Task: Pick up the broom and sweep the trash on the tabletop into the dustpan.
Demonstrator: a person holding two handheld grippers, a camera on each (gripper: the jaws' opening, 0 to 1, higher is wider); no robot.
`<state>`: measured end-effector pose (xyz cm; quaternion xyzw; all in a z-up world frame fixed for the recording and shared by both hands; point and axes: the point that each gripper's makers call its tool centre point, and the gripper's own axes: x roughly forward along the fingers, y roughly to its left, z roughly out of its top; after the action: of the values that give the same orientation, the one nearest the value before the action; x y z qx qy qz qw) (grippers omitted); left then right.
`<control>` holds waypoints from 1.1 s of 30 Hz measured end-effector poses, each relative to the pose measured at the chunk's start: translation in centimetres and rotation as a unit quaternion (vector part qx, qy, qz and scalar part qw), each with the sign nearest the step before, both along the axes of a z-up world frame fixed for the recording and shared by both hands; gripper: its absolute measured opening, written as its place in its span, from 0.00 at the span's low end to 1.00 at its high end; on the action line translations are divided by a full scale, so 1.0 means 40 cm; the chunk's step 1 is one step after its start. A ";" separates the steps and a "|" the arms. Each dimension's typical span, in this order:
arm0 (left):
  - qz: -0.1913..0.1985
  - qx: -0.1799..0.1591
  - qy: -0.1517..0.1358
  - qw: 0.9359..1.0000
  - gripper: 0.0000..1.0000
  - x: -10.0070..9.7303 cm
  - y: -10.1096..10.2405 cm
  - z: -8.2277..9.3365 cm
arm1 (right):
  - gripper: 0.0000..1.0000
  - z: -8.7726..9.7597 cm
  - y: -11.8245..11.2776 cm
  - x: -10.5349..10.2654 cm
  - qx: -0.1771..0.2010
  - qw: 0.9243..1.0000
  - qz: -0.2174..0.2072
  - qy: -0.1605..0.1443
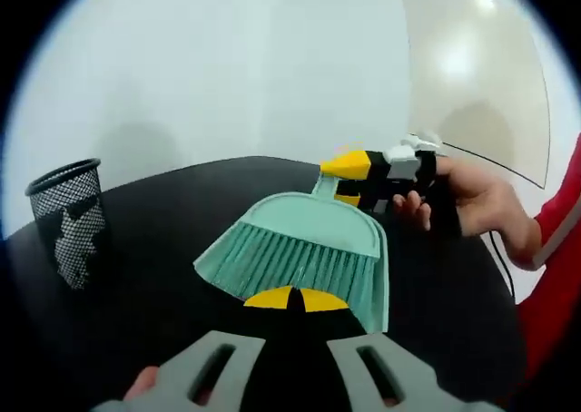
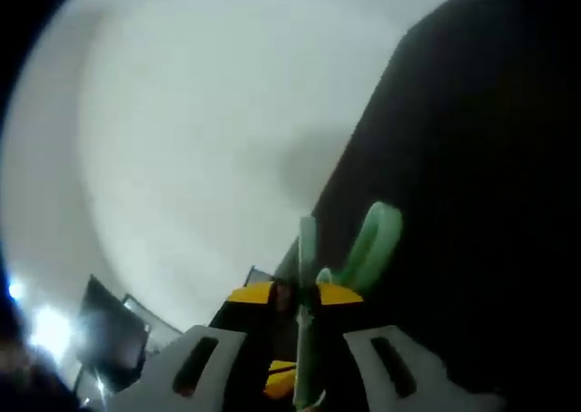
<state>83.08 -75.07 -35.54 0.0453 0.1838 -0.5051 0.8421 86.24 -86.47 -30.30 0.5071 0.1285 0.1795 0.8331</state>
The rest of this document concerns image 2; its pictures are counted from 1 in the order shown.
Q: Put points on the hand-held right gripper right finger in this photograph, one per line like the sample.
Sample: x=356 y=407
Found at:
x=426 y=375

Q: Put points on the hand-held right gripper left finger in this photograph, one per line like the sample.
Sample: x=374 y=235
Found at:
x=213 y=371

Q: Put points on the green plastic dustpan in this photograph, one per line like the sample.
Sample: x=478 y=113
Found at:
x=388 y=235

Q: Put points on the black tabletop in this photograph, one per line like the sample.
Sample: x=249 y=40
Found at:
x=454 y=158

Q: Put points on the black monitor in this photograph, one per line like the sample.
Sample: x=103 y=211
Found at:
x=111 y=335

